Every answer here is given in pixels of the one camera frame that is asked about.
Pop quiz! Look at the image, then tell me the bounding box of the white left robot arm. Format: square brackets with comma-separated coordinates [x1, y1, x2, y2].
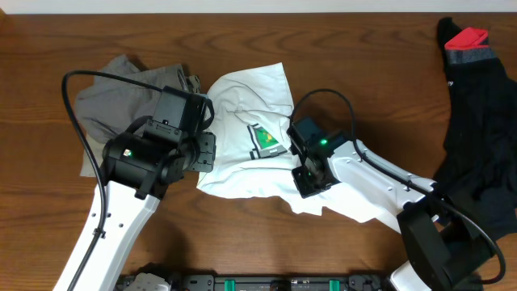
[55, 133, 216, 290]

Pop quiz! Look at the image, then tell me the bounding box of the white printed t-shirt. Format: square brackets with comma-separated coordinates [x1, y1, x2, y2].
[197, 63, 399, 230]

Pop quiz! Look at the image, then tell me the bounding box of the black garment with red collar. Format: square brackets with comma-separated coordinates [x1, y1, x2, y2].
[434, 17, 516, 239]

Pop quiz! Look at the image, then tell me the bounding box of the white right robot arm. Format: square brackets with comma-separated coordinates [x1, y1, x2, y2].
[291, 135, 506, 290]

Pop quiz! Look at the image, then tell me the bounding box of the grey folded garment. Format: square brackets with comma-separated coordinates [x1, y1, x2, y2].
[74, 55, 200, 164]

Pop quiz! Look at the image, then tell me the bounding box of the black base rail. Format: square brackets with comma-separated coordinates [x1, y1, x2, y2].
[113, 264, 391, 291]

